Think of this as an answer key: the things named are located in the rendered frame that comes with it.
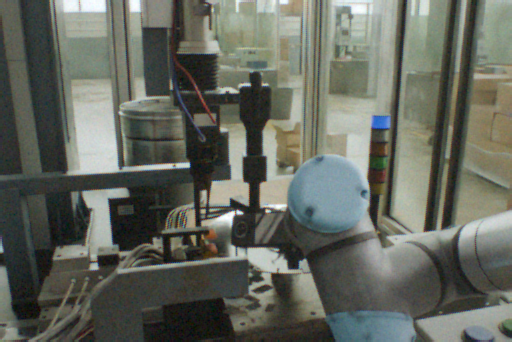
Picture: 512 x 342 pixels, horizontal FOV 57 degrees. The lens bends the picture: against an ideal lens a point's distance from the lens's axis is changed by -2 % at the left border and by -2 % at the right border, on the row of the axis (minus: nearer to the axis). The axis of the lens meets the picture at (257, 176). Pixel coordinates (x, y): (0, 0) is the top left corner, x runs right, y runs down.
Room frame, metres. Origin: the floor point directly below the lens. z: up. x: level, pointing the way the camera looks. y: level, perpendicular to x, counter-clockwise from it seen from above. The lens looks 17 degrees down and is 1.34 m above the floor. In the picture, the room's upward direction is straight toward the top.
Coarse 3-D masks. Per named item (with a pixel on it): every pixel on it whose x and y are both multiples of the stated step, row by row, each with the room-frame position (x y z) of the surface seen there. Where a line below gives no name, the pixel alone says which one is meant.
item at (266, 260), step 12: (228, 216) 0.98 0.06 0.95; (216, 228) 0.91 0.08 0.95; (228, 228) 0.91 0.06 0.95; (204, 240) 0.85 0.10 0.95; (216, 240) 0.85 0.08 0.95; (228, 240) 0.85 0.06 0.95; (216, 252) 0.80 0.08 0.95; (228, 252) 0.80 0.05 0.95; (240, 252) 0.80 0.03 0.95; (252, 252) 0.80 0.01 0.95; (264, 252) 0.80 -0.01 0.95; (276, 252) 0.80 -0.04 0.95; (252, 264) 0.75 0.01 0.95; (264, 264) 0.75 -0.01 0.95; (276, 264) 0.75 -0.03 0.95; (300, 264) 0.75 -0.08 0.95
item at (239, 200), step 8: (248, 184) 0.84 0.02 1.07; (256, 184) 0.83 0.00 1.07; (248, 192) 0.84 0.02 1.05; (256, 192) 0.83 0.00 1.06; (232, 200) 0.88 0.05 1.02; (240, 200) 0.87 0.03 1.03; (248, 200) 0.87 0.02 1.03; (256, 200) 0.83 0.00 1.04; (232, 208) 0.88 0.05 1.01; (240, 208) 0.86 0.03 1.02; (248, 208) 0.84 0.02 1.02; (256, 208) 0.83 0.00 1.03; (264, 208) 0.83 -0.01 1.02
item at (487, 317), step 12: (468, 312) 0.68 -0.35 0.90; (480, 312) 0.68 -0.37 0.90; (492, 312) 0.68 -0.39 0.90; (504, 312) 0.68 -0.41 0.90; (420, 324) 0.65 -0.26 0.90; (432, 324) 0.65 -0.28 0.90; (444, 324) 0.65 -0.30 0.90; (456, 324) 0.65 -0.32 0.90; (468, 324) 0.65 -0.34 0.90; (480, 324) 0.64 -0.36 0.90; (492, 324) 0.64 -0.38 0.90; (420, 336) 0.64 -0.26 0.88; (432, 336) 0.62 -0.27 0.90; (444, 336) 0.62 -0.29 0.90; (456, 336) 0.61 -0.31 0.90; (504, 336) 0.61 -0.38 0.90
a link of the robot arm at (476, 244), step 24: (504, 216) 0.40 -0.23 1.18; (432, 240) 0.45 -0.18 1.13; (456, 240) 0.43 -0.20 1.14; (480, 240) 0.40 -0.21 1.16; (504, 240) 0.38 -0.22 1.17; (456, 264) 0.42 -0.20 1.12; (480, 264) 0.40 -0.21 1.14; (504, 264) 0.38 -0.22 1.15; (456, 288) 0.42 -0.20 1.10; (480, 288) 0.40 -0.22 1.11; (504, 288) 0.39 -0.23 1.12
